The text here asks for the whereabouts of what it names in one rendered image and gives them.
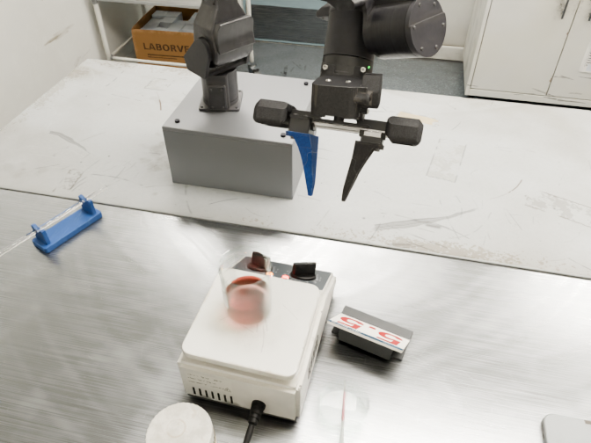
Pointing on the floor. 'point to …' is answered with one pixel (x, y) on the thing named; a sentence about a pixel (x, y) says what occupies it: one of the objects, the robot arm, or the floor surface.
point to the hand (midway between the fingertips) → (331, 169)
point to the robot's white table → (331, 170)
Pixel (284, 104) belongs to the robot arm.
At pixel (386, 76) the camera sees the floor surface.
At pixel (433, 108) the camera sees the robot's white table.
